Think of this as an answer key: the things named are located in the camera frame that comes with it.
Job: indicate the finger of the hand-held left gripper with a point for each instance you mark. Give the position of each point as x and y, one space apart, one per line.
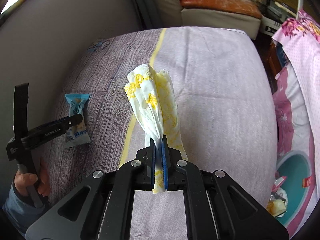
73 121

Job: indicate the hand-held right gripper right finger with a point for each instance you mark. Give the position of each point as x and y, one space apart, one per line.
172 162

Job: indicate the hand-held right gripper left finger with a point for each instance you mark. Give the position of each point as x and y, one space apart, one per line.
147 160

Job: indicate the blue candy wrapper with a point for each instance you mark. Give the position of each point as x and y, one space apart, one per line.
75 102

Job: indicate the yellow white tissue packet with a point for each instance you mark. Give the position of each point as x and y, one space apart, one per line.
150 100

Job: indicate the teal plastic bin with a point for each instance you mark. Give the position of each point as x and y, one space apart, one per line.
295 170

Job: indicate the person's left forearm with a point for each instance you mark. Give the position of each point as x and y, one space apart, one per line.
17 210

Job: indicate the person's left hand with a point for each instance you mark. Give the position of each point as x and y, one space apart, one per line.
22 182

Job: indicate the grey padded headboard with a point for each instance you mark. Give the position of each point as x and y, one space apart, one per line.
62 17

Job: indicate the pink striped quilt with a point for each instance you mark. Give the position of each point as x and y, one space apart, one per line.
287 120

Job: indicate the teal curtain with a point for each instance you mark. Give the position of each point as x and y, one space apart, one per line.
140 2

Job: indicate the beige sofa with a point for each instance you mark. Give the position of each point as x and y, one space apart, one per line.
165 2

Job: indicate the orange seat cushion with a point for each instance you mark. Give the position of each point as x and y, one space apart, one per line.
220 2

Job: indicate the pink dotted floral sheet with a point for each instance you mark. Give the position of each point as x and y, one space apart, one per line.
300 42

